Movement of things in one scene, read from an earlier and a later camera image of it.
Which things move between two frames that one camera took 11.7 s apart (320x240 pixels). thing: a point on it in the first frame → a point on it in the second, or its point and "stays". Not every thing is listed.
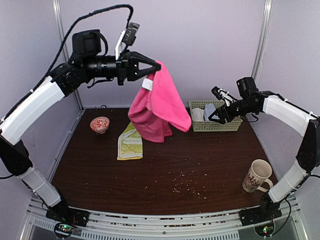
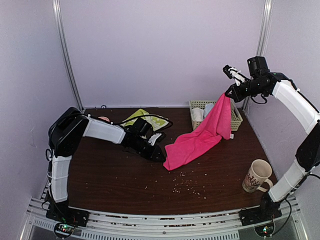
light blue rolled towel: [209, 109] stays
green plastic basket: [233, 124] stays
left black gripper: [127, 66] → [153, 154]
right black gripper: [222, 115] → [237, 96]
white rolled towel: [197, 114] stays
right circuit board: [265, 230] stays
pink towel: [159, 106] → [205, 138]
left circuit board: [63, 230] stays
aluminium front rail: [107, 225] stays
